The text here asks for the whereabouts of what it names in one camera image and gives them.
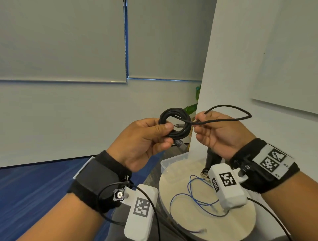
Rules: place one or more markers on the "person's left hand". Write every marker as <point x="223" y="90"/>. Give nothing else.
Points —
<point x="134" y="146"/>

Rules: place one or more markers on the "person's right hand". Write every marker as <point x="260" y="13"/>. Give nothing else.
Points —
<point x="223" y="136"/>

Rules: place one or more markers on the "clear plastic storage bin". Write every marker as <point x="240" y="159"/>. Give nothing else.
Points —
<point x="171" y="161"/>

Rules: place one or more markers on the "person's left forearm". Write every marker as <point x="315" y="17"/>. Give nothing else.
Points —
<point x="62" y="223"/>

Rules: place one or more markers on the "person's right forearm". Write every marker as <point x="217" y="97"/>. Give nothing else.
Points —
<point x="295" y="211"/>

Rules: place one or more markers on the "person's dark trousers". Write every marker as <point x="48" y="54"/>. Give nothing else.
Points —
<point x="116" y="223"/>

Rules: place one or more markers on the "black tumbler with lid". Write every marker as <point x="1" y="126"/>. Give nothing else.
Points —
<point x="211" y="159"/>

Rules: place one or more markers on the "black marker wristband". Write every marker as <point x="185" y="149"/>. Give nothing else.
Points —
<point x="246" y="154"/>
<point x="97" y="178"/>

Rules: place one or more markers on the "large leafy green plant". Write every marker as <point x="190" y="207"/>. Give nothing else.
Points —
<point x="191" y="108"/>

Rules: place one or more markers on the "round white table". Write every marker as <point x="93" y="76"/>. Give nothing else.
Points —
<point x="223" y="223"/>

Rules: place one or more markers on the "white wall whiteboard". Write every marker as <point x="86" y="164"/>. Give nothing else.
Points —
<point x="290" y="62"/>

